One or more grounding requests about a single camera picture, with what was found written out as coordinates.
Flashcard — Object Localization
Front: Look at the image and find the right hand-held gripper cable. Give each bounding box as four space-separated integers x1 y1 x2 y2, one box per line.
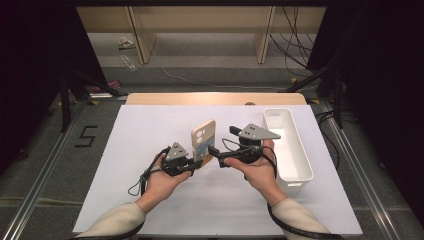
221 137 344 240

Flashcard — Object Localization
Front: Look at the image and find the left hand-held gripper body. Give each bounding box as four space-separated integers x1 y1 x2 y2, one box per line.
161 142 195 178

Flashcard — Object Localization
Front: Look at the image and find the white plastic bin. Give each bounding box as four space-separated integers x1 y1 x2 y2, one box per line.
262 107 315 188

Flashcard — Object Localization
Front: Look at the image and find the clear plastic bag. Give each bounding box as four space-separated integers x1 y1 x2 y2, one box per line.
119 54 138 73

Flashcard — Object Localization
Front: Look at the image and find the pink item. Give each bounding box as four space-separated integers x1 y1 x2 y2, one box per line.
92 79 122 94

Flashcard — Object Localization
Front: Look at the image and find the black curtain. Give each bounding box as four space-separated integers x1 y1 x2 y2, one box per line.
306 0 424 228
0 0 108 174

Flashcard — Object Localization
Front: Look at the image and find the white cable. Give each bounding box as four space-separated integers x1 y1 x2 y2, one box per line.
146 39 279 91

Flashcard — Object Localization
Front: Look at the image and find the metal floor rail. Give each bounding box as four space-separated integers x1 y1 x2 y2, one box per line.
0 99 88 240
321 99 401 240

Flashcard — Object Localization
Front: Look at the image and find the person's right hand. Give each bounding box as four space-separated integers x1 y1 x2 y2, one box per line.
223 139 285 202

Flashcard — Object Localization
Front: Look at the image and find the left hand-held gripper cable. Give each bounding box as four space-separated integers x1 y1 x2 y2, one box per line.
68 146 172 240

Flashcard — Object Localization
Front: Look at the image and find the crumpled grey packaging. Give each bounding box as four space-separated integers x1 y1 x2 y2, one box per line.
117 36 137 51

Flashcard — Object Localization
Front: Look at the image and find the hand-held gripper cable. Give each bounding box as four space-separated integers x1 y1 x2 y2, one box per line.
68 146 172 240
221 137 344 240

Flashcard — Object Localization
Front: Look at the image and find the light wooden shelf unit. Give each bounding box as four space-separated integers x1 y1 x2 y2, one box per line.
76 5 327 65

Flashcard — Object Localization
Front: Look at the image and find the beige printed phone case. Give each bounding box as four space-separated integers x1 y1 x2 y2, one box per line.
191 119 217 168

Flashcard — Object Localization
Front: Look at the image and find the person's left hand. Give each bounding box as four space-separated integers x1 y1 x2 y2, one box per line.
143 153 193 204

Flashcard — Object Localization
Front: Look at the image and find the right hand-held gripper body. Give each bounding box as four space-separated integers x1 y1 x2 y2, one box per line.
218 123 282 169

